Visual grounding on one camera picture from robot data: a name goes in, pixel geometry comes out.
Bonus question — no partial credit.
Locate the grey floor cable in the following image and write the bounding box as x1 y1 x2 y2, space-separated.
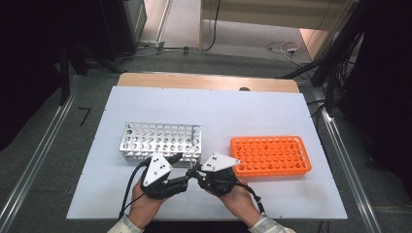
116 45 202 63

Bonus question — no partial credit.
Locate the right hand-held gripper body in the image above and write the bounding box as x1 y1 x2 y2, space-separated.
196 152 243 198

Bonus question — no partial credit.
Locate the person's left hand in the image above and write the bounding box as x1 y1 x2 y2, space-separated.
127 179 166 229

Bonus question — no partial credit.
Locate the hand-held gripper cable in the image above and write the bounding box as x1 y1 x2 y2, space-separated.
238 182 266 216
118 158 154 221

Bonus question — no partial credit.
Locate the right hand-held gripper cable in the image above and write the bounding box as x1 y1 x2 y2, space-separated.
238 182 266 216

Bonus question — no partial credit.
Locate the black cable bundle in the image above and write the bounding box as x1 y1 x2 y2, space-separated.
281 18 365 110

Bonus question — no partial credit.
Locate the grey power strip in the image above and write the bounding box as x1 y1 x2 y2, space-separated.
138 39 167 50

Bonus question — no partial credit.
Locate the black hanging cable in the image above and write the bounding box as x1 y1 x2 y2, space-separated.
200 0 223 52

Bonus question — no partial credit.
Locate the left hand-held gripper cable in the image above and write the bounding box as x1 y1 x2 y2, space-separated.
118 158 154 221

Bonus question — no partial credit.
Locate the dark curtain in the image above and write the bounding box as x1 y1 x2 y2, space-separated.
336 0 412 202
0 0 101 151

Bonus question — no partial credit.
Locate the person's right hand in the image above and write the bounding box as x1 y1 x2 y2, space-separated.
210 181 265 227

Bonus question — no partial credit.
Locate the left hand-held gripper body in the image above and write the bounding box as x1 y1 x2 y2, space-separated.
139 151 183 201

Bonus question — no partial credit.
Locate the orange plastic test tube rack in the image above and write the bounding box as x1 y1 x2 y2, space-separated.
229 135 313 178

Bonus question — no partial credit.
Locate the aluminium floor rail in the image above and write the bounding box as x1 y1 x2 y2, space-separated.
0 74 82 233
305 81 385 233

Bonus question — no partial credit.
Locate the dark grey cabinet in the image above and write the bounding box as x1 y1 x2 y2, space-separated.
99 0 148 62

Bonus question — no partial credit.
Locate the white floor cable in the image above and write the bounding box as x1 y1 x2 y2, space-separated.
264 40 303 66

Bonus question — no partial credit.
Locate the silver metal test tube rack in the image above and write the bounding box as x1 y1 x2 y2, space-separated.
119 121 203 169

